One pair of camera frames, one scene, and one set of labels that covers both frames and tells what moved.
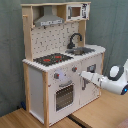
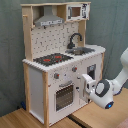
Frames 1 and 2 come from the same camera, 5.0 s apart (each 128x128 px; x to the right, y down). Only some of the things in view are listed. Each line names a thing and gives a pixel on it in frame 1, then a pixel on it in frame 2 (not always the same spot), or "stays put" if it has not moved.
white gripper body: x=86 y=75 to x=89 y=84
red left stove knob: x=56 y=75 stays put
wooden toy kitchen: x=55 y=56 stays put
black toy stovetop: x=52 y=59 stays put
